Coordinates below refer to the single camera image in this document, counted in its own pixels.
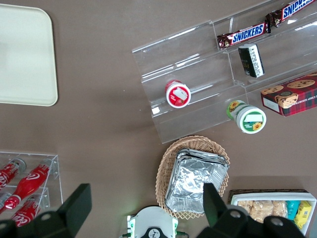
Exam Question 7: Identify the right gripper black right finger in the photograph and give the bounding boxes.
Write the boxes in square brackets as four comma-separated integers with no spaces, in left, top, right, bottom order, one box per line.
[197,181,307,238]

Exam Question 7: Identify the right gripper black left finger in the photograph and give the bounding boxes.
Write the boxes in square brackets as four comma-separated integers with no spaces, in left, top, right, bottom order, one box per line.
[0,182,93,238]

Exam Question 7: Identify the white rectangular snack tray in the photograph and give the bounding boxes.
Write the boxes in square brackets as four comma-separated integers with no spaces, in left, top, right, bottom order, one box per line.
[231,193,317,237]

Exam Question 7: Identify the light wicker basket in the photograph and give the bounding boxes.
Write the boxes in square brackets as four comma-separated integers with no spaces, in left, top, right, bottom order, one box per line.
[155,134,231,220]

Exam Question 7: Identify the beige plastic tray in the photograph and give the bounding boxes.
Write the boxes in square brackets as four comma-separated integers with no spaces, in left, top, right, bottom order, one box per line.
[0,3,59,107]

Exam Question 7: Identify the bagged rice cracker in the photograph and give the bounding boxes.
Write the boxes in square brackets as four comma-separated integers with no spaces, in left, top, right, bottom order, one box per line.
[250,200,274,224]
[271,200,289,219]
[237,200,255,217]

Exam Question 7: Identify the red cola bottle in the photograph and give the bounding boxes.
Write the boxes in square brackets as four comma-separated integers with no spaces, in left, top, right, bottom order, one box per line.
[4,160,54,209]
[10,195,43,228]
[0,158,27,192]

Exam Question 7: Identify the clear acrylic bottle rack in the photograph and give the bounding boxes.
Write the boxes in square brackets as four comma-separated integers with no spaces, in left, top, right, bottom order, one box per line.
[0,150,63,219]

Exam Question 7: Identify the stacked aluminium foil trays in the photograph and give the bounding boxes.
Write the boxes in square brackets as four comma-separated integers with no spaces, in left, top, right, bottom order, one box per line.
[165,148,230,215]

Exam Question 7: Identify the dark woven placemat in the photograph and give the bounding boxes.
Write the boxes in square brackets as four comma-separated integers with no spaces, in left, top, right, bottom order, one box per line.
[227,188,311,207]

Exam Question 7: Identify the teal snack packet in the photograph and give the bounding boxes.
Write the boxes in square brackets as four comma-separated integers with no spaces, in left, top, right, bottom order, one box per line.
[285,200,302,222]

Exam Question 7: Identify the yellow snack packet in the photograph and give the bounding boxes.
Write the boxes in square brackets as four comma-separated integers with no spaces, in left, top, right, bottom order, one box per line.
[293,200,313,230]

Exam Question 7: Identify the green sunflower yogurt cup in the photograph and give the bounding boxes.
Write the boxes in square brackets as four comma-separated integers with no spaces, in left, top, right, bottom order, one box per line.
[225,99,267,135]

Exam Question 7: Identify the red strawberry yogurt cup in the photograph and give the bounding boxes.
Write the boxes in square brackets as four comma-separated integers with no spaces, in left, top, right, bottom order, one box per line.
[164,79,192,109]

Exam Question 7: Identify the red tartan cookie box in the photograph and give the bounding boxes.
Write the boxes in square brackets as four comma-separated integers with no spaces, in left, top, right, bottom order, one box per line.
[260,72,317,118]

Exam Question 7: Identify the black and white small box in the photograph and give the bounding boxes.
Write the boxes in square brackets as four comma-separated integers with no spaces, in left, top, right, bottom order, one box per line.
[238,43,265,79]

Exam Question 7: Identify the clear acrylic stepped stand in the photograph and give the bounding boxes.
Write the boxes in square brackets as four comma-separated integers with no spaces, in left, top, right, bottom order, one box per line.
[131,19,249,145]
[212,0,317,102]

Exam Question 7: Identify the Snickers chocolate bar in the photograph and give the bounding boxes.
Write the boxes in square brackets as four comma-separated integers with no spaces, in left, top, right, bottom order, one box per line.
[216,21,272,51]
[265,0,317,28]

